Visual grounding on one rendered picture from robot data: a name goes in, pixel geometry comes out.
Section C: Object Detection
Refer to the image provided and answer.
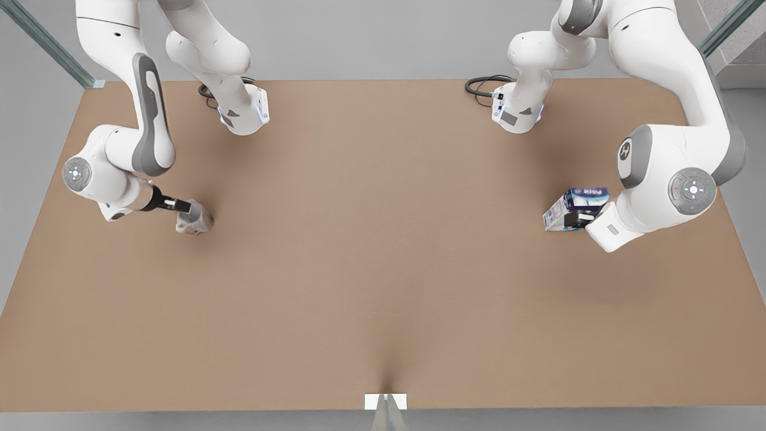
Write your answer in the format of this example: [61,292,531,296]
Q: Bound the blue and white box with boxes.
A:
[542,187,610,233]

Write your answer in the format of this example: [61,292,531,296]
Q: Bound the black cable loop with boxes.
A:
[198,76,257,112]
[464,75,516,109]

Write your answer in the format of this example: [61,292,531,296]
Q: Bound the silver frame post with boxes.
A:
[0,0,107,90]
[364,393,408,431]
[697,0,766,59]

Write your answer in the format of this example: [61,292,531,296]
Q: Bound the small grey object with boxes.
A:
[175,201,215,236]

